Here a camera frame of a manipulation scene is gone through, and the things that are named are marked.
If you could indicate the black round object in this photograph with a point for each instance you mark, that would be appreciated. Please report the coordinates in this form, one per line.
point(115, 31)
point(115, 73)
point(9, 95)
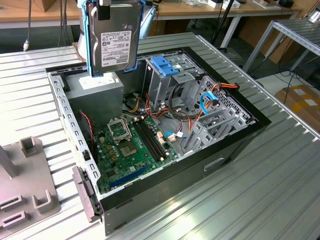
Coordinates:
point(286, 3)

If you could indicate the grey power supply unit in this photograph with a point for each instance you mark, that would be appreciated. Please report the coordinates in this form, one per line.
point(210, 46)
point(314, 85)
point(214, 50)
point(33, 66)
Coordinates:
point(97, 100)

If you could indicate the grey metal disk bay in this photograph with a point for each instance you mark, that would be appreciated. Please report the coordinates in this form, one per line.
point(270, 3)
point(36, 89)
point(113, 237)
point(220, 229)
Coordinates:
point(200, 136)

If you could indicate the square chipset chip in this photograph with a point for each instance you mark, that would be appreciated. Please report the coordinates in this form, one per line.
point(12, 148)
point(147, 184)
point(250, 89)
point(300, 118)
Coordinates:
point(110, 174)

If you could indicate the black RAM slot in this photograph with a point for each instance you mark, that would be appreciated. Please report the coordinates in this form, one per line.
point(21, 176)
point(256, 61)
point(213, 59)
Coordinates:
point(156, 137)
point(145, 142)
point(153, 139)
point(149, 141)

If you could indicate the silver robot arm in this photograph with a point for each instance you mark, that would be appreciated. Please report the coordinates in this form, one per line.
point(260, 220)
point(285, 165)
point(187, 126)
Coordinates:
point(81, 46)

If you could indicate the silver metal cylinder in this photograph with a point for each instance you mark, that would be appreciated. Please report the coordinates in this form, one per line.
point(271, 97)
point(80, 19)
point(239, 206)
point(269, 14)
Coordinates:
point(314, 17)

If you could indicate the cardboard box yellow tape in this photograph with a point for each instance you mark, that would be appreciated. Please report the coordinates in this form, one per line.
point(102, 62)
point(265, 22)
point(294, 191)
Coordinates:
point(287, 97)

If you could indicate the hard disk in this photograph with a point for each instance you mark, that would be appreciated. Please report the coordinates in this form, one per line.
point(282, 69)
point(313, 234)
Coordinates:
point(117, 30)

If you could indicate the grey card retention latch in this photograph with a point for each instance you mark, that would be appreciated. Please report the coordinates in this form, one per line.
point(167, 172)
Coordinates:
point(83, 195)

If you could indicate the CPU socket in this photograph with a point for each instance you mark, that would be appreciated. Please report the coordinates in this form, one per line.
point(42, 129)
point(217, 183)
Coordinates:
point(128, 150)

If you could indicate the black open PC case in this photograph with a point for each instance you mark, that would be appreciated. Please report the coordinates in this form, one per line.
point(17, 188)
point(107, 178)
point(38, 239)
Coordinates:
point(175, 185)

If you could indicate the grey parts rack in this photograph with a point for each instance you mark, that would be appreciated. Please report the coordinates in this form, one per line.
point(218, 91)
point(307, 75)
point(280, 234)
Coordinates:
point(25, 175)

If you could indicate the grey optical drive cage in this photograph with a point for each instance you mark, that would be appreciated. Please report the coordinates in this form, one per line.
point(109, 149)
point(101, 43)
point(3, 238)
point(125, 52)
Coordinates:
point(160, 87)

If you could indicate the black tripod stand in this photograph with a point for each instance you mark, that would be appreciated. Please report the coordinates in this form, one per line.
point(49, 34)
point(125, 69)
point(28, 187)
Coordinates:
point(222, 20)

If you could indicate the long wooden desk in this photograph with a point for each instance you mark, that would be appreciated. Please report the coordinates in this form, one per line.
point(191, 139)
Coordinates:
point(200, 10)

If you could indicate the green motherboard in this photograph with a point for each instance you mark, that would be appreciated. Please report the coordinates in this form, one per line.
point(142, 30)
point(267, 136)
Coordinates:
point(125, 170)

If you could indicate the blue plastic drive latch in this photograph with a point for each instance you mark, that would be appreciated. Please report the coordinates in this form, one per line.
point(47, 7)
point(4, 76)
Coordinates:
point(162, 66)

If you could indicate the blue expansion slot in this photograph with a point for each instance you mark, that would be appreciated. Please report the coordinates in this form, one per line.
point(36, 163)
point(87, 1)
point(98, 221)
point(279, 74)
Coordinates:
point(130, 175)

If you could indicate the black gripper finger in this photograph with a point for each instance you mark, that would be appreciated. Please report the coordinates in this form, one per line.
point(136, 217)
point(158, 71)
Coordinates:
point(103, 12)

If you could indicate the plywood box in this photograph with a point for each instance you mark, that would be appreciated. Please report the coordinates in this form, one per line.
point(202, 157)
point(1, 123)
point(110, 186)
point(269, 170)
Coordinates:
point(47, 4)

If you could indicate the small white box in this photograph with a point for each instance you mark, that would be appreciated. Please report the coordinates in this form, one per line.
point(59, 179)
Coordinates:
point(215, 3)

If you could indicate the wooden block white base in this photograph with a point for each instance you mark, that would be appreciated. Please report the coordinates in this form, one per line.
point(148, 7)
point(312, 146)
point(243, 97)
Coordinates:
point(266, 3)

